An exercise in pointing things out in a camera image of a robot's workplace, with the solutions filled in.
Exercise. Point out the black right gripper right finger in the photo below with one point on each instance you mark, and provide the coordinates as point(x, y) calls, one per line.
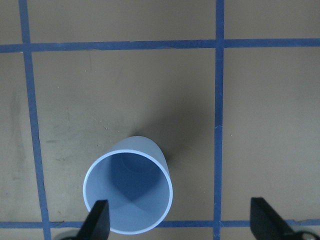
point(266, 223)

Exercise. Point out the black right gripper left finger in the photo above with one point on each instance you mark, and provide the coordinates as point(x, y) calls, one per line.
point(97, 224)

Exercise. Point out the blue cup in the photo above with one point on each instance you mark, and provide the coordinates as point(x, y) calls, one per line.
point(134, 177)

